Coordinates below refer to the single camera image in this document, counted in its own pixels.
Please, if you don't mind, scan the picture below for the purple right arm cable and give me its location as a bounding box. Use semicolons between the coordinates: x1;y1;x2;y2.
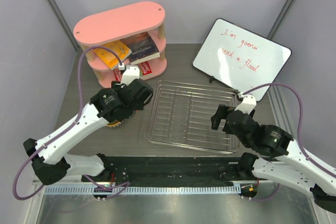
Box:
237;82;336;200

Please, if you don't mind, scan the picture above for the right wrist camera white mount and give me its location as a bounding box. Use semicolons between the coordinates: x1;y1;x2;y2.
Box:
235;93;257;114

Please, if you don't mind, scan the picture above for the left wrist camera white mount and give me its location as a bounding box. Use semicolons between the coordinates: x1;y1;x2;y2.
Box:
118;64;140;85

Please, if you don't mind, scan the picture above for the yellow book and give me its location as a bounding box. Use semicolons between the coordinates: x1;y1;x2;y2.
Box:
90;40;132;70

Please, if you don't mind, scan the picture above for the pink three-tier shelf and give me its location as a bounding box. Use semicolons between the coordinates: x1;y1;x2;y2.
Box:
73;1;167;88

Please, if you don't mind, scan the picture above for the white ridged bowl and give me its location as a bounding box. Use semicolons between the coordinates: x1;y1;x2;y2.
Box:
106;120;124;130

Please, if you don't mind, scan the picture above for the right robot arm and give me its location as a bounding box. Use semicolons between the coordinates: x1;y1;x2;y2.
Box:
211;104;335;213

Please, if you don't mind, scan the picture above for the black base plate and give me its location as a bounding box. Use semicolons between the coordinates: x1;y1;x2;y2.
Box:
91;154;257;187

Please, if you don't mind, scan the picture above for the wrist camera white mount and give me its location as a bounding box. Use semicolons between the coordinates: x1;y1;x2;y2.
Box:
235;93;257;114
118;64;140;85

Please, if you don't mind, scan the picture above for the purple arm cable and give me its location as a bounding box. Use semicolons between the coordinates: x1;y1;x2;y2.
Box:
237;82;336;200
12;45;132;201

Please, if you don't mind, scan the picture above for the white whiteboard with red writing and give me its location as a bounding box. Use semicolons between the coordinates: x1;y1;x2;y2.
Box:
193;18;292;101

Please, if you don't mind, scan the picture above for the red magazine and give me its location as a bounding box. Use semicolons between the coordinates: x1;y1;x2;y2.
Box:
113;61;154;81

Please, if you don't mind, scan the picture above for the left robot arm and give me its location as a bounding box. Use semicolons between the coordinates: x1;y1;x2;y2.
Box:
23;79;153;186

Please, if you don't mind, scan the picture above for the metal wire dish rack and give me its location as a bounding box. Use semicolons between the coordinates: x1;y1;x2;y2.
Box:
145;81;240;154

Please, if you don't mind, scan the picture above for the dark blue book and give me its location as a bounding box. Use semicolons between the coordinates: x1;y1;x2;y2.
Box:
121;32;160;65

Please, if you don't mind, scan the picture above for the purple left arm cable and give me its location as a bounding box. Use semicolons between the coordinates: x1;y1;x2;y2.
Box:
12;45;132;201

